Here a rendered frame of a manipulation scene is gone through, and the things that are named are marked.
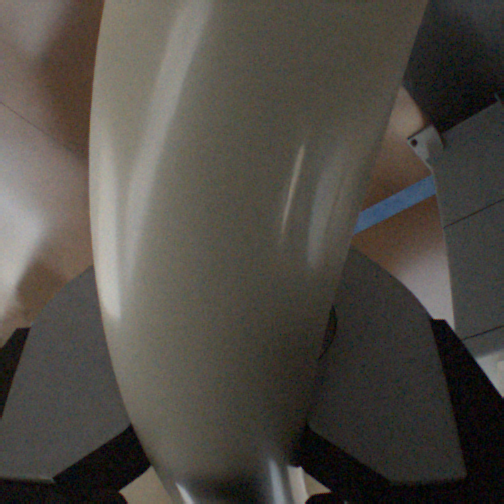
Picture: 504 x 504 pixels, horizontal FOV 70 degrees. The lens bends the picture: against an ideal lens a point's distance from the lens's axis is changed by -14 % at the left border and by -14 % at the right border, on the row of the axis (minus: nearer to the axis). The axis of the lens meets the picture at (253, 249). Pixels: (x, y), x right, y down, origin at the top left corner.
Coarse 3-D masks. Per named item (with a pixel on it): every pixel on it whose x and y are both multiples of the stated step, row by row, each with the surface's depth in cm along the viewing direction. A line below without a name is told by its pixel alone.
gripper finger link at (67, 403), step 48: (96, 288) 9; (48, 336) 8; (96, 336) 8; (48, 384) 7; (96, 384) 7; (0, 432) 6; (48, 432) 6; (96, 432) 6; (0, 480) 5; (48, 480) 5; (96, 480) 6
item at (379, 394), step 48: (384, 288) 9; (336, 336) 8; (384, 336) 8; (432, 336) 8; (336, 384) 7; (384, 384) 7; (432, 384) 7; (336, 432) 6; (384, 432) 6; (432, 432) 6; (336, 480) 6; (384, 480) 5; (432, 480) 5
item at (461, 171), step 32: (480, 128) 117; (448, 160) 123; (480, 160) 111; (448, 192) 116; (480, 192) 106; (448, 224) 110; (480, 224) 101; (448, 256) 105; (480, 256) 96; (480, 288) 91; (480, 320) 87; (480, 352) 82
